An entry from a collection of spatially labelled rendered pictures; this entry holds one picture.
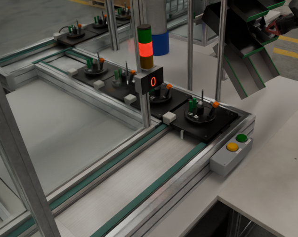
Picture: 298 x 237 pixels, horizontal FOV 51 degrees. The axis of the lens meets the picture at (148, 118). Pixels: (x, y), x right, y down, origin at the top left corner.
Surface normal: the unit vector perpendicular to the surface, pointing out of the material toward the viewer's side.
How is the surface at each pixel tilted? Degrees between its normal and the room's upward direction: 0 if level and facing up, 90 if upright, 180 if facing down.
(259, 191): 0
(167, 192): 0
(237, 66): 45
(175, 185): 0
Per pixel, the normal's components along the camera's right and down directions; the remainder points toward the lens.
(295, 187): -0.07, -0.81
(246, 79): 0.37, -0.26
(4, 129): 0.72, 0.36
